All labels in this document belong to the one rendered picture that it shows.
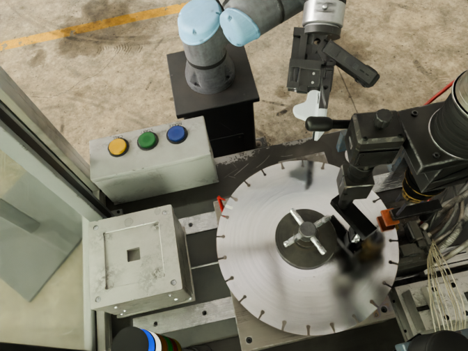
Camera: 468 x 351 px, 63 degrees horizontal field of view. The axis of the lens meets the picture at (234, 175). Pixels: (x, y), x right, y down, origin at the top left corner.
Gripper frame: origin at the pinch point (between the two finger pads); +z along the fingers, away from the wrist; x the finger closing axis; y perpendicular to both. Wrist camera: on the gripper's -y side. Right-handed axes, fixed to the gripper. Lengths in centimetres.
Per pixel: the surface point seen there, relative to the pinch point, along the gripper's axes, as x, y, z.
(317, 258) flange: 8.6, -2.0, 20.9
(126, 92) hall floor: -129, 102, -11
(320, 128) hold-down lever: 23.9, 1.2, -1.7
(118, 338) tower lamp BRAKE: 35.5, 21.8, 25.4
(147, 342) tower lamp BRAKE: 35.4, 18.2, 25.1
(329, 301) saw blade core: 11.6, -4.8, 27.1
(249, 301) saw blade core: 12.8, 8.6, 29.0
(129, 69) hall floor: -138, 105, -25
